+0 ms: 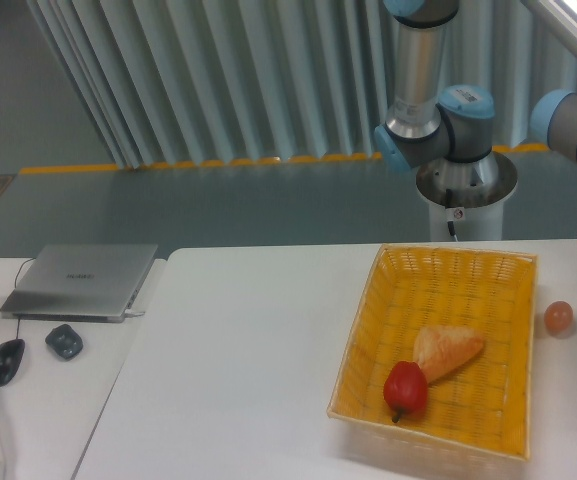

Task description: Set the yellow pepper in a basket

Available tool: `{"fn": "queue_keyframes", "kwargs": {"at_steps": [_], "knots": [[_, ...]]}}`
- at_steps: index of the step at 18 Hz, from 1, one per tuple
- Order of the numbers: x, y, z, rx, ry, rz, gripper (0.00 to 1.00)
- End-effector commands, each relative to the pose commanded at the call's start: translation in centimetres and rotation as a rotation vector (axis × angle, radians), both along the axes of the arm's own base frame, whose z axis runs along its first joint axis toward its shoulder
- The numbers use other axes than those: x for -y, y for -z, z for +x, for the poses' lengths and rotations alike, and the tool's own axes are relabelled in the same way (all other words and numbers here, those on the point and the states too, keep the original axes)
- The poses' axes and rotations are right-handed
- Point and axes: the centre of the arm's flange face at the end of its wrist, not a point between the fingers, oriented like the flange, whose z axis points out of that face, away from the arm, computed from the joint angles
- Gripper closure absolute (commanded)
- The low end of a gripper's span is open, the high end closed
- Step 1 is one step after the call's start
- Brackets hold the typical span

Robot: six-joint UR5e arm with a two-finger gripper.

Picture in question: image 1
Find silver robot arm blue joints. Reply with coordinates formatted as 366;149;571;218
374;1;577;210

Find yellow woven basket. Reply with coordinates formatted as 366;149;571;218
327;245;538;460

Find red bell pepper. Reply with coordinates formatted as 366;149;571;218
383;361;428;423

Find brown egg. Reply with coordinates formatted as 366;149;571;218
543;301;574;335

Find triangular bread pastry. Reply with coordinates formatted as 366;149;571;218
413;326;485;383

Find silver laptop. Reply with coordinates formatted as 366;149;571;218
0;244;157;322

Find small dark grey device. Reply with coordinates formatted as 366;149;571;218
45;324;84;361

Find black computer mouse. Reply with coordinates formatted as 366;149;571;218
0;338;25;386

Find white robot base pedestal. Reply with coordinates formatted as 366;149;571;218
416;152;518;242

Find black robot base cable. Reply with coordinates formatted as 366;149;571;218
443;188;460;245

